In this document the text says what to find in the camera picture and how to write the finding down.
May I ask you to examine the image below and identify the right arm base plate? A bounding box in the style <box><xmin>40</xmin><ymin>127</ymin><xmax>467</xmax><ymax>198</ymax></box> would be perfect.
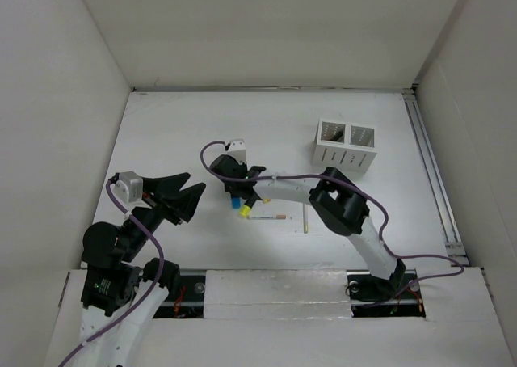
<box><xmin>345</xmin><ymin>271</ymin><xmax>426</xmax><ymax>318</ymax></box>

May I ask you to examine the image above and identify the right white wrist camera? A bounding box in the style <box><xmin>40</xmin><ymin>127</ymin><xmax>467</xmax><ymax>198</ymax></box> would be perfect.
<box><xmin>225</xmin><ymin>139</ymin><xmax>246</xmax><ymax>164</ymax></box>

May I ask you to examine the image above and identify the orange cap highlighter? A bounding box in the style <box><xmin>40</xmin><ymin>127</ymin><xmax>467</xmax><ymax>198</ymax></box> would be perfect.
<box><xmin>329</xmin><ymin>127</ymin><xmax>345</xmax><ymax>142</ymax></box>

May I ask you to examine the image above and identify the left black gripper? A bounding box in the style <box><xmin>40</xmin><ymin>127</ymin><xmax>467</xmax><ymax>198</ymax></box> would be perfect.
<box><xmin>121</xmin><ymin>171</ymin><xmax>205</xmax><ymax>259</ymax></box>

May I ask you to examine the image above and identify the aluminium rail right side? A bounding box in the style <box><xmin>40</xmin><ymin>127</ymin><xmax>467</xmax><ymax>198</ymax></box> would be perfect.
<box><xmin>402</xmin><ymin>89</ymin><xmax>470</xmax><ymax>267</ymax></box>

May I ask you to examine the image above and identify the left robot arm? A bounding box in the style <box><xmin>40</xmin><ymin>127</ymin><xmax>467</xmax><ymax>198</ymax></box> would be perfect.
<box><xmin>60</xmin><ymin>171</ymin><xmax>206</xmax><ymax>366</ymax></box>

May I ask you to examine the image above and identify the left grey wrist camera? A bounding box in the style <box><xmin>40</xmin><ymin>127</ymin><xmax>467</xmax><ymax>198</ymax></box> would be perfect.
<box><xmin>112</xmin><ymin>171</ymin><xmax>143</xmax><ymax>205</ymax></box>

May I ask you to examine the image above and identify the thin white yellow pencil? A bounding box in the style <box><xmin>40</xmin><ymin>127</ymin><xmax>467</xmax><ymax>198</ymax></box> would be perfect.
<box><xmin>302</xmin><ymin>205</ymin><xmax>309</xmax><ymax>234</ymax></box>

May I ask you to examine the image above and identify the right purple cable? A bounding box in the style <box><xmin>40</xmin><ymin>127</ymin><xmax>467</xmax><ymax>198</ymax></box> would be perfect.
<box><xmin>200</xmin><ymin>140</ymin><xmax>467</xmax><ymax>306</ymax></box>

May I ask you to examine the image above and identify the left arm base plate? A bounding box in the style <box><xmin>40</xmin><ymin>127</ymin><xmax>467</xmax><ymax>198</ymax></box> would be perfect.
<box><xmin>154</xmin><ymin>270</ymin><xmax>206</xmax><ymax>319</ymax></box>

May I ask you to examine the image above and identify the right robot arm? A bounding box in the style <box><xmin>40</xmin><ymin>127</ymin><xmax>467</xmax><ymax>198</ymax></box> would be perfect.
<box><xmin>208</xmin><ymin>154</ymin><xmax>406</xmax><ymax>302</ymax></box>

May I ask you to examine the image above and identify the white slotted pen holder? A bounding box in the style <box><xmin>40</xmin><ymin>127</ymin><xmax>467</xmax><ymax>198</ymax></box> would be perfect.
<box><xmin>312</xmin><ymin>119</ymin><xmax>377</xmax><ymax>174</ymax></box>

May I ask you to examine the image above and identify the blue cap highlighter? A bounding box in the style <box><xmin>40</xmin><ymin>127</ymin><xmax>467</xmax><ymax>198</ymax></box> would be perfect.
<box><xmin>231</xmin><ymin>196</ymin><xmax>241</xmax><ymax>209</ymax></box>

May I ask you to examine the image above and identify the yellow cap black highlighter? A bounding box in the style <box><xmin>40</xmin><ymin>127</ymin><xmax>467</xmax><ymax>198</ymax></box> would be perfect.
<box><xmin>239</xmin><ymin>199</ymin><xmax>255</xmax><ymax>218</ymax></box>

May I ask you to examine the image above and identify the white pen brown tip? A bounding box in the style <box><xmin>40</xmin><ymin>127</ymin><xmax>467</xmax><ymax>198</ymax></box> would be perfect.
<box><xmin>246</xmin><ymin>214</ymin><xmax>289</xmax><ymax>221</ymax></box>

